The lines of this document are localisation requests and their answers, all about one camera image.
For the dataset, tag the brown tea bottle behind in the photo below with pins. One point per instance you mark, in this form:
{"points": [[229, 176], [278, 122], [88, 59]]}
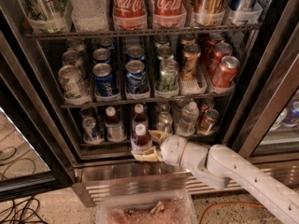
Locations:
{"points": [[139, 116]]}

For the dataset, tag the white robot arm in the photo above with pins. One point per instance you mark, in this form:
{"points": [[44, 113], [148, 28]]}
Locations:
{"points": [[216, 166]]}

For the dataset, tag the large Coca-Cola can left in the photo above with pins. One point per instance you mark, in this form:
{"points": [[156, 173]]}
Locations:
{"points": [[128, 8]]}

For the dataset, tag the clear water bottle top shelf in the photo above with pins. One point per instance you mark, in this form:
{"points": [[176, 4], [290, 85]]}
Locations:
{"points": [[89, 15]]}

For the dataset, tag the red coke can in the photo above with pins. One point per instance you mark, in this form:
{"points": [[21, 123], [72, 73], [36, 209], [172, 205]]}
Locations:
{"points": [[225, 72], [219, 51]]}

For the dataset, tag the blue can behind right door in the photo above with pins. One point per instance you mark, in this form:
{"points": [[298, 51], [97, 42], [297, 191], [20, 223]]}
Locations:
{"points": [[292, 118]]}

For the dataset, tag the brown tea bottle white cap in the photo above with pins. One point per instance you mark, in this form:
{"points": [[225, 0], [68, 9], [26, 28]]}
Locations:
{"points": [[140, 138]]}

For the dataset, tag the white green can front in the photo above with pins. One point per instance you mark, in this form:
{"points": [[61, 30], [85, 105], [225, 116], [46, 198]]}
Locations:
{"points": [[72, 82]]}

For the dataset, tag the large Coca-Cola can right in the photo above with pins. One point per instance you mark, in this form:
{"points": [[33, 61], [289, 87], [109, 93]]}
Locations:
{"points": [[168, 0]]}

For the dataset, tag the blue pepsi can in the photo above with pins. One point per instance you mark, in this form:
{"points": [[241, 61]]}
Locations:
{"points": [[104, 79], [136, 77]]}

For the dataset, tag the clear water bottle shelf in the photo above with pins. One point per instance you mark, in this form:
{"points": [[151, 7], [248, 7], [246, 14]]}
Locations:
{"points": [[89, 15], [188, 116]]}

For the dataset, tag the steel fridge base grille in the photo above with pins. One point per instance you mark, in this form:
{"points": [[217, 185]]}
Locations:
{"points": [[94, 183]]}

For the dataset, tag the brown tea bottle left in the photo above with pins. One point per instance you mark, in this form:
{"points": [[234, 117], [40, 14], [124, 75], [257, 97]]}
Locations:
{"points": [[114, 125]]}

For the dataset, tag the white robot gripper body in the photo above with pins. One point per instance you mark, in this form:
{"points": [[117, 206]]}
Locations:
{"points": [[173, 149]]}

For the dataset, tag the large coca-cola can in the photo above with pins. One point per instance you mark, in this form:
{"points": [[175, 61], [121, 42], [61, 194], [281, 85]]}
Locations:
{"points": [[168, 0], [128, 8]]}

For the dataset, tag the open glass fridge door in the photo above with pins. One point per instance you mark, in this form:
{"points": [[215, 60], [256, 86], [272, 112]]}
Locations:
{"points": [[31, 161]]}

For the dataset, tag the red Coke can middle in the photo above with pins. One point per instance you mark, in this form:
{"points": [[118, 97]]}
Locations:
{"points": [[219, 51]]}

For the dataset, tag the copper can bottom shelf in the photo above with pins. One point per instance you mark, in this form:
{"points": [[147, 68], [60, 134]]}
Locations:
{"points": [[207, 125]]}

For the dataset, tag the blue silver can bottom shelf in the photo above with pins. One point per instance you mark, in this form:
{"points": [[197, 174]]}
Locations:
{"points": [[92, 133]]}

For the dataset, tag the gold black can front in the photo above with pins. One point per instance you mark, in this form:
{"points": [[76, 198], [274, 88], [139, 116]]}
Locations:
{"points": [[190, 55]]}

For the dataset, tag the closed right fridge door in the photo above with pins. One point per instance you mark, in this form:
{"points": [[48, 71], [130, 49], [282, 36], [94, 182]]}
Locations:
{"points": [[255, 142]]}

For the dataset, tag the red Coke can front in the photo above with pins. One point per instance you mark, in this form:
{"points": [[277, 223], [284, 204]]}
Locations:
{"points": [[225, 72]]}

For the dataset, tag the clear water bottle bottom shelf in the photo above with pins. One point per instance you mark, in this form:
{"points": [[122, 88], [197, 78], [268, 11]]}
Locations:
{"points": [[188, 116]]}

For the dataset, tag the blue Pepsi can front right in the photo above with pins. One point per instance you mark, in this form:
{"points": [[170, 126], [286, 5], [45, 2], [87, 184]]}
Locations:
{"points": [[136, 77]]}

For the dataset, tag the green tall can top shelf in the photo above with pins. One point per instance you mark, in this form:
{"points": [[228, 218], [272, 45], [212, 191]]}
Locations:
{"points": [[46, 10]]}

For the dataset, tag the clear plastic bin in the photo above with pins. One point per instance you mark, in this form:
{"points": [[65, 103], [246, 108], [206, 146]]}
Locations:
{"points": [[160, 207]]}

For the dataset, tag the blue Pepsi can front left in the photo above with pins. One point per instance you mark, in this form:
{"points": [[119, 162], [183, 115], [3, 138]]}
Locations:
{"points": [[104, 79]]}

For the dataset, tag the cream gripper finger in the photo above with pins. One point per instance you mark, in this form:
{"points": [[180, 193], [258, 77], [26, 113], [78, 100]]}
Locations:
{"points": [[151, 155], [158, 136]]}

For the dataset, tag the blue Pepsi can second row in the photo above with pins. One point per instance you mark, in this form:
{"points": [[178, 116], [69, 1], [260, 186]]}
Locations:
{"points": [[102, 56]]}

